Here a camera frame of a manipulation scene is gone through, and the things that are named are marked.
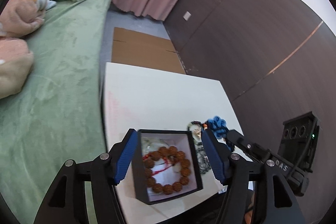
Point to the blue knotted cord ornament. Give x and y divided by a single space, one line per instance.
218 126

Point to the green bed sheet mattress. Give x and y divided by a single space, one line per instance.
56 116

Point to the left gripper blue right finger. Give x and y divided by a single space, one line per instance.
217 153

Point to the white wall switch plate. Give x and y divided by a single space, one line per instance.
186 16

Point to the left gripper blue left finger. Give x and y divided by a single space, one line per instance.
123 153

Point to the black jewelry box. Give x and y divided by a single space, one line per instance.
165 166

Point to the pink fluffy blanket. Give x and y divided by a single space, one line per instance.
18 19

